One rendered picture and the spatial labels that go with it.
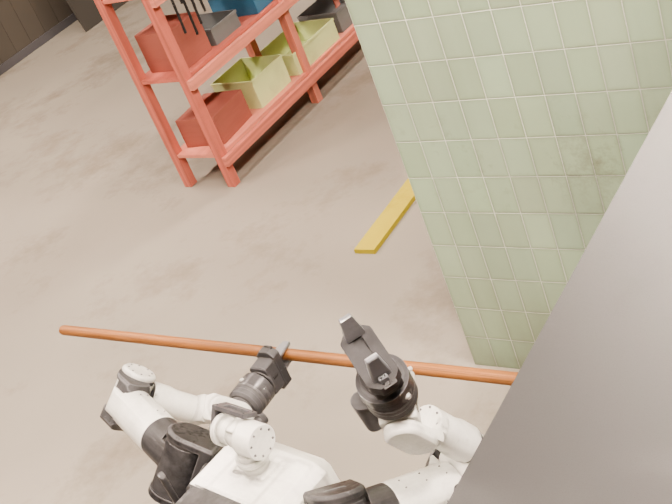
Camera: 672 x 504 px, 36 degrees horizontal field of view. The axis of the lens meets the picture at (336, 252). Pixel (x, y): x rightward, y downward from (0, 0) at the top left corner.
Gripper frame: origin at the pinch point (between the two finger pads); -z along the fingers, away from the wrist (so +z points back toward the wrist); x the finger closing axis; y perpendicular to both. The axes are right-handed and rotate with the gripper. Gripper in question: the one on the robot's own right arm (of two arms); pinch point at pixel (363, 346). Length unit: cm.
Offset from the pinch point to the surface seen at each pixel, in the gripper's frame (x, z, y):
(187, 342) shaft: 84, 87, -36
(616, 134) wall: 91, 125, 104
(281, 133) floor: 385, 350, 42
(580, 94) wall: 103, 113, 100
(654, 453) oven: -58, -63, 11
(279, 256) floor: 253, 290, -3
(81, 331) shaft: 116, 97, -63
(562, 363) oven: -47, -59, 10
